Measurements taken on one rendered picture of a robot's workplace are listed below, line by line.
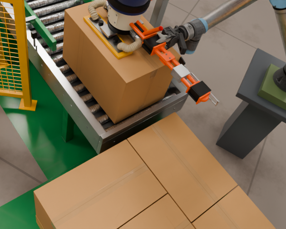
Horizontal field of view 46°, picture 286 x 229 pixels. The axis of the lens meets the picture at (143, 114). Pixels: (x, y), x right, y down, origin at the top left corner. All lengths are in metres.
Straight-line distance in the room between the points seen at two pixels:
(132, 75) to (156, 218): 0.76
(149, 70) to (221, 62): 1.76
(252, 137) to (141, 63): 1.20
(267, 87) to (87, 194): 1.28
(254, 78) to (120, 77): 0.99
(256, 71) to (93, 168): 1.26
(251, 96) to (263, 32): 1.94
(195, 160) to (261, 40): 2.21
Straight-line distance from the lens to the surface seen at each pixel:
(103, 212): 1.83
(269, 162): 3.05
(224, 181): 2.10
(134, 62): 1.84
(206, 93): 1.64
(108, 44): 1.88
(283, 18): 1.86
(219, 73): 3.39
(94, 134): 2.00
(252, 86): 2.33
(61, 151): 2.56
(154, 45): 1.76
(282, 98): 2.30
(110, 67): 1.81
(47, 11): 2.68
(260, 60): 2.53
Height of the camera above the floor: 2.28
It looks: 54 degrees down
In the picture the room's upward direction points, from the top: 22 degrees clockwise
